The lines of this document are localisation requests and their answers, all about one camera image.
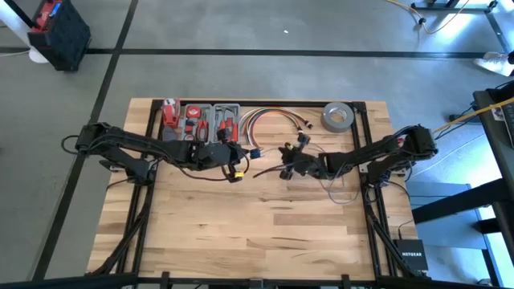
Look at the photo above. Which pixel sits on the grey duct tape roll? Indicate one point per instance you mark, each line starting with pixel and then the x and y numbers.
pixel 327 124

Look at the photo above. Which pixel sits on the small hammer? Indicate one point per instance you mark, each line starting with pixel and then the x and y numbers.
pixel 225 109

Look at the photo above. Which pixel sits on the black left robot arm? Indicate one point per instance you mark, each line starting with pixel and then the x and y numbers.
pixel 128 140

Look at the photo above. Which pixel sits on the black red storage crate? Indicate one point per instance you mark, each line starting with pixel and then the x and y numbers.
pixel 68 40

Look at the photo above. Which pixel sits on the small black tape roll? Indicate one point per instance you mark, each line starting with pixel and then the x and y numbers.
pixel 188 137

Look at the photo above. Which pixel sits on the red tape measure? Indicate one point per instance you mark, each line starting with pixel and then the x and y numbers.
pixel 193 111

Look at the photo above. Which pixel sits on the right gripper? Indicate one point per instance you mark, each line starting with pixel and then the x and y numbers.
pixel 307 164

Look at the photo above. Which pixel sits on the person's foot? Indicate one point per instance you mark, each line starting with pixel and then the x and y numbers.
pixel 496 64

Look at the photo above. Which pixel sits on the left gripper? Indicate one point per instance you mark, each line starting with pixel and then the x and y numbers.
pixel 225 154

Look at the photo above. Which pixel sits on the black desk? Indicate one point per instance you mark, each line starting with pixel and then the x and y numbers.
pixel 498 132

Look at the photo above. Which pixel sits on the grey open tool case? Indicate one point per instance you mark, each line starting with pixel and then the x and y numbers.
pixel 210 120

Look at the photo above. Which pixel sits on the black Netgear router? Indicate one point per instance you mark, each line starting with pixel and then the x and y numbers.
pixel 410 255

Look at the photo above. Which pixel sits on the black floor stand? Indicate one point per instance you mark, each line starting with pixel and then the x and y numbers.
pixel 449 7

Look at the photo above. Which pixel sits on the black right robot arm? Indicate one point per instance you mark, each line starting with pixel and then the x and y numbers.
pixel 377 150

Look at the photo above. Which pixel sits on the white pole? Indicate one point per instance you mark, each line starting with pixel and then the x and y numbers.
pixel 38 58

